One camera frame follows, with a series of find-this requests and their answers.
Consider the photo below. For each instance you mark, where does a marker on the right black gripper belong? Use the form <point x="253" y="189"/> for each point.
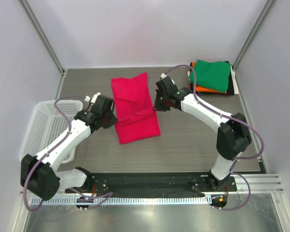
<point x="157" y="106"/>

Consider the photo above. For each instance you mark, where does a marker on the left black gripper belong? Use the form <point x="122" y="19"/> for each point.
<point x="112" y="122"/>

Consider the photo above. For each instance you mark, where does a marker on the pink t shirt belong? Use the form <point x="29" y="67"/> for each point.
<point x="137" y="119"/>

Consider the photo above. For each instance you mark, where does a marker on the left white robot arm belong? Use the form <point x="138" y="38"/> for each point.
<point x="39" y="173"/>

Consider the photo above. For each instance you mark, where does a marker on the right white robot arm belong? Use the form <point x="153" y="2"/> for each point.
<point x="233" y="138"/>

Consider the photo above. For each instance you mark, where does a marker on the orange folded t shirt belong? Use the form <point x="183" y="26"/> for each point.
<point x="202" y="90"/>

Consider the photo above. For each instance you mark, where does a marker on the green folded t shirt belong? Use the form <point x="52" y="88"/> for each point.
<point x="210" y="75"/>

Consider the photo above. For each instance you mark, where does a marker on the white plastic basket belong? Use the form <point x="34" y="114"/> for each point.
<point x="46" y="124"/>

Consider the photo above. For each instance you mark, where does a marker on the black folded t shirt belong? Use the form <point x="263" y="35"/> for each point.
<point x="232" y="84"/>

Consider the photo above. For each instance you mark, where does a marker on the white folded t shirt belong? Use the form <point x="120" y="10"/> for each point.
<point x="232" y="85"/>

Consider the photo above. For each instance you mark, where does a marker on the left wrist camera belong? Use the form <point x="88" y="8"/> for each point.
<point x="100" y="104"/>

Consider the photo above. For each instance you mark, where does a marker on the white slotted cable duct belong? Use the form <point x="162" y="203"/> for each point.
<point x="76" y="200"/>

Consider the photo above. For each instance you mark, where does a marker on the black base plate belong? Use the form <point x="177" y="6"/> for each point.
<point x="102" y="183"/>

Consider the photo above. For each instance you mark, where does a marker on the aluminium rail frame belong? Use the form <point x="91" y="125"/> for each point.
<point x="256" y="183"/>

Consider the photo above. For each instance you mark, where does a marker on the right aluminium corner post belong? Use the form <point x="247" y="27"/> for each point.
<point x="269" y="4"/>

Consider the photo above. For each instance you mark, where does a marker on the aluminium corner post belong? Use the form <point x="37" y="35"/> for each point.
<point x="269" y="4"/>
<point x="38" y="28"/>

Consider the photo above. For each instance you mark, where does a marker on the left aluminium corner post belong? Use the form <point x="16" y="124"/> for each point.
<point x="38" y="28"/>

